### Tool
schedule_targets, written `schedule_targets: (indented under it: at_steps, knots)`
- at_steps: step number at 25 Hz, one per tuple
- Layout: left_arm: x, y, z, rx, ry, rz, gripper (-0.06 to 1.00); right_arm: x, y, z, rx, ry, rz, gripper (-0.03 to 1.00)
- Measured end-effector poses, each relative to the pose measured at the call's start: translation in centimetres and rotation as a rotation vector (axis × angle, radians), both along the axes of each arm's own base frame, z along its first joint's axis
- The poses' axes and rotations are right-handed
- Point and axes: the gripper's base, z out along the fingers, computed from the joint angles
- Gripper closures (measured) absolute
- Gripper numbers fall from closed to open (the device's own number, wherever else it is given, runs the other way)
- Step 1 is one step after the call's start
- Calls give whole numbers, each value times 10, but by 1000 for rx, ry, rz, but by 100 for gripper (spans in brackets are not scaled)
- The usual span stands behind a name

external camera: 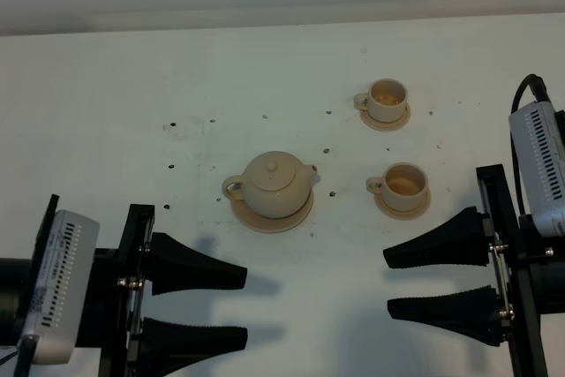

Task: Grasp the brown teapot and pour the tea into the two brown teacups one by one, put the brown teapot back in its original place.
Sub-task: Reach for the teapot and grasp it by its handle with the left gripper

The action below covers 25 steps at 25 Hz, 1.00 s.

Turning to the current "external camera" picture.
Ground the beige ceramic teapot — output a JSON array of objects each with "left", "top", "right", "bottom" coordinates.
[{"left": 222, "top": 151, "right": 318, "bottom": 219}]

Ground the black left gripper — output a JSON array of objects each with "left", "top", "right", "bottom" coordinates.
[{"left": 76, "top": 204, "right": 248, "bottom": 376}]

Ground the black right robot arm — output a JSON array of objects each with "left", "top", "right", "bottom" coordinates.
[{"left": 383, "top": 164, "right": 564, "bottom": 376}]

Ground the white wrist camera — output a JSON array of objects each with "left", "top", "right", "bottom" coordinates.
[
  {"left": 508, "top": 102, "right": 564, "bottom": 238},
  {"left": 19, "top": 210, "right": 100, "bottom": 365}
]

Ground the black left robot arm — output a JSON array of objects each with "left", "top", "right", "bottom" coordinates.
[{"left": 1, "top": 196, "right": 248, "bottom": 376}]

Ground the black right camera cable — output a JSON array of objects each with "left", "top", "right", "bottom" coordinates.
[{"left": 510, "top": 73, "right": 549, "bottom": 215}]

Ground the far beige cup saucer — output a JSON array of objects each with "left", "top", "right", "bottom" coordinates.
[{"left": 359, "top": 106, "right": 411, "bottom": 132}]

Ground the beige cup saucer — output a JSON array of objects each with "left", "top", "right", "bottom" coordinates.
[
  {"left": 359, "top": 106, "right": 411, "bottom": 132},
  {"left": 373, "top": 189, "right": 432, "bottom": 221}
]

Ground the beige teacup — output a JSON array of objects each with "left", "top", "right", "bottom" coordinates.
[
  {"left": 353, "top": 79, "right": 408, "bottom": 122},
  {"left": 365, "top": 162, "right": 430, "bottom": 211}
]

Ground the far beige teacup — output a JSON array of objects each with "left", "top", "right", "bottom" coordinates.
[{"left": 353, "top": 79, "right": 408, "bottom": 122}]

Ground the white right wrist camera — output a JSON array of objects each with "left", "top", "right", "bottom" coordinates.
[{"left": 508, "top": 102, "right": 564, "bottom": 238}]

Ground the near beige cup saucer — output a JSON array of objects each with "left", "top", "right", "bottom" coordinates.
[{"left": 373, "top": 189, "right": 432, "bottom": 221}]

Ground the large beige teapot saucer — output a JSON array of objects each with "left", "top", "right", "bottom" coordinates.
[{"left": 230, "top": 191, "right": 314, "bottom": 234}]

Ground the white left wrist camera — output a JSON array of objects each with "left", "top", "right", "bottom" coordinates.
[{"left": 19, "top": 210, "right": 100, "bottom": 365}]

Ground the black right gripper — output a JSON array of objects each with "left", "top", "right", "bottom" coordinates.
[{"left": 383, "top": 164, "right": 564, "bottom": 376}]

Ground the near beige teacup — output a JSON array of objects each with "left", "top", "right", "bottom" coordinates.
[{"left": 365, "top": 162, "right": 430, "bottom": 211}]

